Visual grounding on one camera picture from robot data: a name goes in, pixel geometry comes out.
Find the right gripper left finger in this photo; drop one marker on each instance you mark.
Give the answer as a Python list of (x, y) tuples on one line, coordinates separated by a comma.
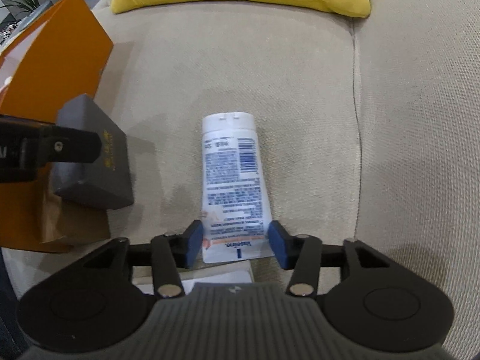
[(165, 255)]

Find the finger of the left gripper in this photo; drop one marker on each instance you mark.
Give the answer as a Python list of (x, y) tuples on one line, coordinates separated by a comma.
[(66, 145)]

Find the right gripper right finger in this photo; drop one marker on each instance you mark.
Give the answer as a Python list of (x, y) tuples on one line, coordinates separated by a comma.
[(305, 255)]

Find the dark grey gift box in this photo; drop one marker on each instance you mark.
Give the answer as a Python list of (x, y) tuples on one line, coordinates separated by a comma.
[(105, 183)]

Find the white Vaseline lotion tube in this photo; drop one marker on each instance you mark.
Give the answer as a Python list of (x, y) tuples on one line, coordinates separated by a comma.
[(236, 211)]

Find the orange cardboard box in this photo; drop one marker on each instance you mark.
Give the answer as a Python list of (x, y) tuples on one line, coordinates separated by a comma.
[(61, 55)]

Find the beige sofa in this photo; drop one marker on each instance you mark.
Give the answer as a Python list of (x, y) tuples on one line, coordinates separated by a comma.
[(368, 131)]

